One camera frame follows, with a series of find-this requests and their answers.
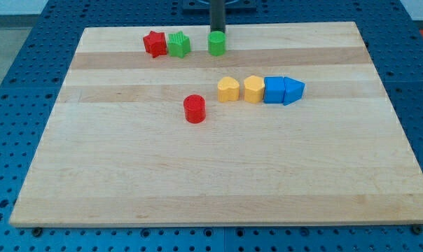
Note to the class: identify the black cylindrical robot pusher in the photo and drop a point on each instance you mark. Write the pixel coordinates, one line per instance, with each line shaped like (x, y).
(217, 15)

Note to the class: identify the blue triangle block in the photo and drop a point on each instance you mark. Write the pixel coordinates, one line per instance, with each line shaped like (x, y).
(293, 90)

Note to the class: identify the blue cube block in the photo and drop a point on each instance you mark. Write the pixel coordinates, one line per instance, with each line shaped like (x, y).
(274, 90)

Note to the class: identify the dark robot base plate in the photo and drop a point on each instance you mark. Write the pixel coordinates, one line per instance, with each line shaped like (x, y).
(198, 6)

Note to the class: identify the yellow heart block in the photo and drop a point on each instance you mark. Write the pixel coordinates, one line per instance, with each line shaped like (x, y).
(228, 89)

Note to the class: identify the red cylinder block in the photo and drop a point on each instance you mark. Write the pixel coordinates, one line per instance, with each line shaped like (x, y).
(194, 108)

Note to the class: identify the red star block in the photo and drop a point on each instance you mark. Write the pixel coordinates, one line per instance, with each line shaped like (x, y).
(155, 44)

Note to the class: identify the yellow hexagon block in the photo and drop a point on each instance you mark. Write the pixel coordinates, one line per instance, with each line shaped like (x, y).
(254, 88)

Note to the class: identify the green cylinder block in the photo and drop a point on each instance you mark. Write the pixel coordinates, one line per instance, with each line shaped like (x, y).
(217, 43)

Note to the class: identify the green star block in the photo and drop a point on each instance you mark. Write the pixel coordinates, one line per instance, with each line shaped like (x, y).
(178, 44)

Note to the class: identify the wooden board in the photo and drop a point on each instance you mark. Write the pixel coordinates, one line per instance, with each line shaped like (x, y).
(117, 150)

